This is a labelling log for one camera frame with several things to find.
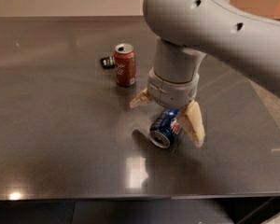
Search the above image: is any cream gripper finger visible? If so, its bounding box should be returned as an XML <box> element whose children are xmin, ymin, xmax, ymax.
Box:
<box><xmin>176</xmin><ymin>100</ymin><xmax>205</xmax><ymax>147</ymax></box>
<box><xmin>130</xmin><ymin>89</ymin><xmax>153</xmax><ymax>109</ymax></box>

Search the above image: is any blue pepsi can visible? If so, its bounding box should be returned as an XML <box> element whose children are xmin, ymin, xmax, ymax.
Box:
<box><xmin>148</xmin><ymin>109</ymin><xmax>183</xmax><ymax>148</ymax></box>

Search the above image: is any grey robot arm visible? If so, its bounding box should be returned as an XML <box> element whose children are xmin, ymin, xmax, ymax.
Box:
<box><xmin>130</xmin><ymin>0</ymin><xmax>280</xmax><ymax>147</ymax></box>

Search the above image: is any red coca-cola can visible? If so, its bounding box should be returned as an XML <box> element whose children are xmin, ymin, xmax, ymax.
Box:
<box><xmin>114</xmin><ymin>43</ymin><xmax>136</xmax><ymax>87</ymax></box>

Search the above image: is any small black packet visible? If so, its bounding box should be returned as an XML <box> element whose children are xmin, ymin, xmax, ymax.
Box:
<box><xmin>100</xmin><ymin>56</ymin><xmax>115</xmax><ymax>69</ymax></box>

